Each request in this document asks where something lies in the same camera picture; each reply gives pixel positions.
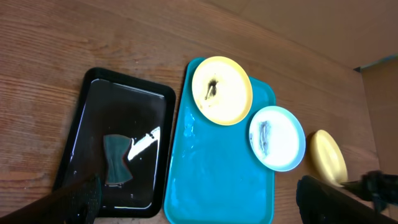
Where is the light blue plate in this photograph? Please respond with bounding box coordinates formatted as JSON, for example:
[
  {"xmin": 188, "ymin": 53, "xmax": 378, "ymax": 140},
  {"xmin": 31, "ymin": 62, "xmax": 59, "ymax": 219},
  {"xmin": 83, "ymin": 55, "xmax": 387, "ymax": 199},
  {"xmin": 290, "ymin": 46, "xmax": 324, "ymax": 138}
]
[{"xmin": 248, "ymin": 106, "xmax": 306, "ymax": 172}]

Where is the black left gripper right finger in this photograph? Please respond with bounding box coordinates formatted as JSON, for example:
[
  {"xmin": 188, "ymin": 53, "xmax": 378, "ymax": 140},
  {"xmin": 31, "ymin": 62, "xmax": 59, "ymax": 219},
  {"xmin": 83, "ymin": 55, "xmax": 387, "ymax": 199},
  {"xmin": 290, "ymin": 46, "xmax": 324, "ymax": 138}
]
[{"xmin": 296, "ymin": 175, "xmax": 397, "ymax": 224}]

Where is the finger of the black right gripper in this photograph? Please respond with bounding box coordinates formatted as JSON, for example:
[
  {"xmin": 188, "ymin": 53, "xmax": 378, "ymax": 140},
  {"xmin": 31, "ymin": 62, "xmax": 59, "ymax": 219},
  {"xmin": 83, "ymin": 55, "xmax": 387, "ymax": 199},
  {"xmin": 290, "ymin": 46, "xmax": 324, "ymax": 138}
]
[{"xmin": 341, "ymin": 170, "xmax": 397, "ymax": 213}]

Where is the teal plastic tray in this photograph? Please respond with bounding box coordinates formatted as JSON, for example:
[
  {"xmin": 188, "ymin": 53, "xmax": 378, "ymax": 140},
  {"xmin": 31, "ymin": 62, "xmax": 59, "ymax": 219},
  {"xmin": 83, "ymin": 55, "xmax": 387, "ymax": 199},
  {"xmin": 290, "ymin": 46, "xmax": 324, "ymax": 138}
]
[{"xmin": 164, "ymin": 57, "xmax": 276, "ymax": 223}]

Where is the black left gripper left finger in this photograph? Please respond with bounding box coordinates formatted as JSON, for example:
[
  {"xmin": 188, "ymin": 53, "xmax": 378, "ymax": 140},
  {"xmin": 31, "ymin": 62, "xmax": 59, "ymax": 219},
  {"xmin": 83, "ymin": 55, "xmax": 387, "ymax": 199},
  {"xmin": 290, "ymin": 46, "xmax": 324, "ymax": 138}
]
[{"xmin": 1, "ymin": 175, "xmax": 102, "ymax": 224}]

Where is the green scrubbing sponge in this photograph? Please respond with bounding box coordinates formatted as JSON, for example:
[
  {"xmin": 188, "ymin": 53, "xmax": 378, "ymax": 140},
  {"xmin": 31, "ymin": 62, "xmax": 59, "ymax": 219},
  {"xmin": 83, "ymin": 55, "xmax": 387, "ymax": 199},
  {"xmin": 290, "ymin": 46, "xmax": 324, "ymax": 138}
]
[{"xmin": 103, "ymin": 134, "xmax": 132, "ymax": 185}]

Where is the black water tray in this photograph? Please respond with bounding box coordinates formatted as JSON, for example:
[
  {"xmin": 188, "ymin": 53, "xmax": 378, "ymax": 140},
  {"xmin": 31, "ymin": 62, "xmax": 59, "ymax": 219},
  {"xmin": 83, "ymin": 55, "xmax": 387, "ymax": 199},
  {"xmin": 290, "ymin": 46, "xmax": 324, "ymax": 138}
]
[{"xmin": 53, "ymin": 67, "xmax": 176, "ymax": 218}]

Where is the yellow plate with stain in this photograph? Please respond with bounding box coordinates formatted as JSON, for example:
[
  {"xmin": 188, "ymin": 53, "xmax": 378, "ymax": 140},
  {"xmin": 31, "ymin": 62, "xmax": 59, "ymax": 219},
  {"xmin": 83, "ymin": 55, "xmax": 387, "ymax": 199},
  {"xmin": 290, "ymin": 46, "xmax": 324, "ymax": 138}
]
[{"xmin": 192, "ymin": 56, "xmax": 253, "ymax": 126}]

